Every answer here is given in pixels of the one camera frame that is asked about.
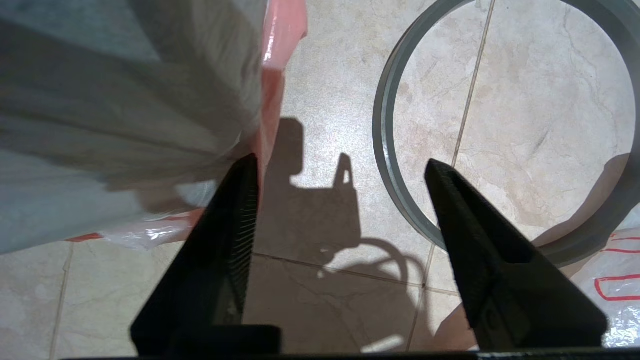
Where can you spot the used white red-print trash bag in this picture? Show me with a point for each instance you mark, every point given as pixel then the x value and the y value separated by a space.
pixel 100 125

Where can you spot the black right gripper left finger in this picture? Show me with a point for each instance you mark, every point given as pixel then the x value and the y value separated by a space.
pixel 210 280

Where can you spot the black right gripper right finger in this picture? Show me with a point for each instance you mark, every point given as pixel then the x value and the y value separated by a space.
pixel 500 290

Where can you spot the new white red-print plastic bag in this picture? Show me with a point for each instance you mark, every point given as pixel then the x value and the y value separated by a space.
pixel 620 290

